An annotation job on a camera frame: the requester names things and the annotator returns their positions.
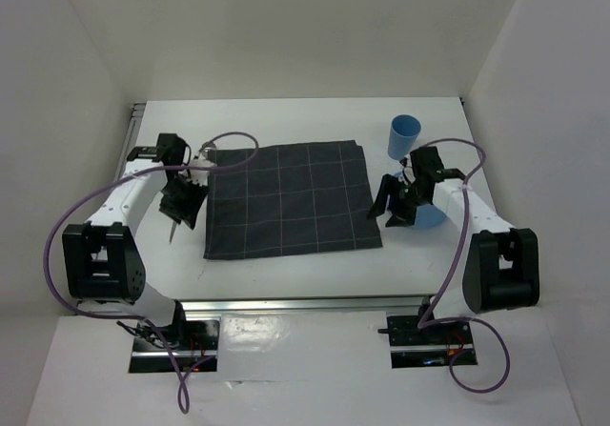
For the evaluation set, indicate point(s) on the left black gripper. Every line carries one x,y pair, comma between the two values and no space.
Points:
188,212

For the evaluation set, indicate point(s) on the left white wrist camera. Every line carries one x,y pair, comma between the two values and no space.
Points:
199,170

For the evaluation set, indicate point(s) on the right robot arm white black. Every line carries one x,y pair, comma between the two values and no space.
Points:
495,265

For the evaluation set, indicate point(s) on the silver spoon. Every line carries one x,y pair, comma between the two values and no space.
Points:
207,150

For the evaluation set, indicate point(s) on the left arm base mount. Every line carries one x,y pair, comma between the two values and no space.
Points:
195,350

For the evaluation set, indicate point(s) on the dark grey checked cloth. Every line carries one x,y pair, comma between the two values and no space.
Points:
308,198

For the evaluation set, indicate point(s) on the blue plastic plate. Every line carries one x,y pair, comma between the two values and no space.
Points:
428,217

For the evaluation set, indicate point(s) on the silver fork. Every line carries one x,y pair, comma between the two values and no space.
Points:
172,232

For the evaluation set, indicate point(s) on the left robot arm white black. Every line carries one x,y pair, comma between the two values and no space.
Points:
102,261

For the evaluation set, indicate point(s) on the aluminium table frame rail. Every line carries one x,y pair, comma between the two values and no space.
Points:
410,264

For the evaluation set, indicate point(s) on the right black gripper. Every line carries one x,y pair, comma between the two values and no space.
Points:
403,217

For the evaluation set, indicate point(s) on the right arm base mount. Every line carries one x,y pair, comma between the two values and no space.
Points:
432,347

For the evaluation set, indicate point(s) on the blue plastic cup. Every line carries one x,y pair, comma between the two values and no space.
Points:
404,131

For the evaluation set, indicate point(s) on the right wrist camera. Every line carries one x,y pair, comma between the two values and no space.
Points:
407,173

